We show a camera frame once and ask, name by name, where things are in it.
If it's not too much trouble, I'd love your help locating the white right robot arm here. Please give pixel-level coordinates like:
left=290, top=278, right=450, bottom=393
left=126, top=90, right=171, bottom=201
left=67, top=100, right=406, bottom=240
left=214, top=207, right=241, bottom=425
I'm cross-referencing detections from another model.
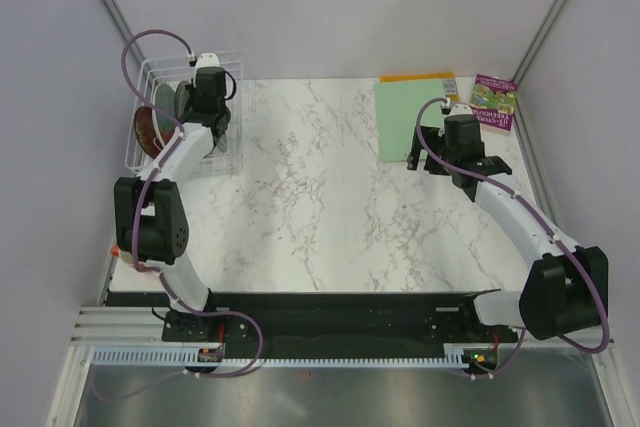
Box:
left=407, top=114, right=610, bottom=351

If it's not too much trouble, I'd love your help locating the green folder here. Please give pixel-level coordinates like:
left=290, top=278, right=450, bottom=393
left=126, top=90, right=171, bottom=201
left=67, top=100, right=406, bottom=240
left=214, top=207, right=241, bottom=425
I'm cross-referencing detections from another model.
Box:
left=374, top=79, right=445, bottom=162

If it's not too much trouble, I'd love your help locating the white wire dish rack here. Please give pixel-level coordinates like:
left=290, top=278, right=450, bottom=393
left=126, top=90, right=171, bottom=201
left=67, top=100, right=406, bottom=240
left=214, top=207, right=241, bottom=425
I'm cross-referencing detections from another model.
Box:
left=124, top=51, right=252, bottom=178

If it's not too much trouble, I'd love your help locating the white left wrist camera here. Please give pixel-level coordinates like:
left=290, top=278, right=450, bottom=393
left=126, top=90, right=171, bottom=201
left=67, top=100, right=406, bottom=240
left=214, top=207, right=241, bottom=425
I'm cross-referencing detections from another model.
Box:
left=189, top=52, right=221, bottom=70

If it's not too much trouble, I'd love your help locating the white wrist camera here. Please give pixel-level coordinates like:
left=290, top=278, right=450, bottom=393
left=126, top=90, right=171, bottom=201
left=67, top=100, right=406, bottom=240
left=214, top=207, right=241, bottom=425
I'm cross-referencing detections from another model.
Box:
left=189, top=52, right=221, bottom=70
left=440, top=102, right=473, bottom=117

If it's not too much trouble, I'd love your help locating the orange folder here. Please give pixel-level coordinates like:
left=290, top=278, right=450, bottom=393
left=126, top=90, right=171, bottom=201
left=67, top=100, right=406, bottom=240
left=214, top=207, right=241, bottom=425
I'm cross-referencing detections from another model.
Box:
left=379, top=72, right=460, bottom=102

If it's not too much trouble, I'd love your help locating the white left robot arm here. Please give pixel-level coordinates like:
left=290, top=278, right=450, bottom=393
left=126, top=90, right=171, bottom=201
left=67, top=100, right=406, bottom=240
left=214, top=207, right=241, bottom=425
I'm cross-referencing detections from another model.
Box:
left=114, top=66, right=233, bottom=340

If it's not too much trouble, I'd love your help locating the dark red patterned plate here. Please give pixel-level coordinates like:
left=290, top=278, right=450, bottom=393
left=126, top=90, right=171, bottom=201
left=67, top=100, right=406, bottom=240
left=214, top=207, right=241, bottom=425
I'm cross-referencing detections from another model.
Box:
left=133, top=106, right=166, bottom=159

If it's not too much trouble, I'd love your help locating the blue floral plate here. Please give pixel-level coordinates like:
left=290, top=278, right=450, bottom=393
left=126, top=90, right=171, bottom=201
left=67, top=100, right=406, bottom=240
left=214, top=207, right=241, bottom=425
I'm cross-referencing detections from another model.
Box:
left=152, top=83, right=176, bottom=149

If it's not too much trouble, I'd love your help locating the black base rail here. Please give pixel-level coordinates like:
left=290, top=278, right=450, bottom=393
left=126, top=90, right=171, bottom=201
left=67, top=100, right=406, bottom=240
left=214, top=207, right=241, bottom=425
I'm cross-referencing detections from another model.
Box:
left=162, top=293, right=517, bottom=358

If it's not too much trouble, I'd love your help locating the purple children's book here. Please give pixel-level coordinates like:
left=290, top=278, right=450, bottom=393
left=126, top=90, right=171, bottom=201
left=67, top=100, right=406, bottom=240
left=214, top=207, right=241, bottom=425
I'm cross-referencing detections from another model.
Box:
left=469, top=74, right=518, bottom=132

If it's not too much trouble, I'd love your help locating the white cable duct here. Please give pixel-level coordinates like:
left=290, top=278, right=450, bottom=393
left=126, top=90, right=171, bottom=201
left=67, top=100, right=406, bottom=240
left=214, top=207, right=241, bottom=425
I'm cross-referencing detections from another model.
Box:
left=91, top=344, right=482, bottom=369

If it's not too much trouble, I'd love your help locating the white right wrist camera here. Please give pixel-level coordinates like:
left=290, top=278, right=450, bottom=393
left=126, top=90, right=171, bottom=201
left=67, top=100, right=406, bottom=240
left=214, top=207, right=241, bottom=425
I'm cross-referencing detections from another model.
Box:
left=440, top=102, right=473, bottom=117

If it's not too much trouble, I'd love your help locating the grey plate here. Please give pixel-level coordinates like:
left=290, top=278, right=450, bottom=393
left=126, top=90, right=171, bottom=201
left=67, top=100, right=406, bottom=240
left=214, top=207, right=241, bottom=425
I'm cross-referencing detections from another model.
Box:
left=174, top=81, right=195, bottom=123

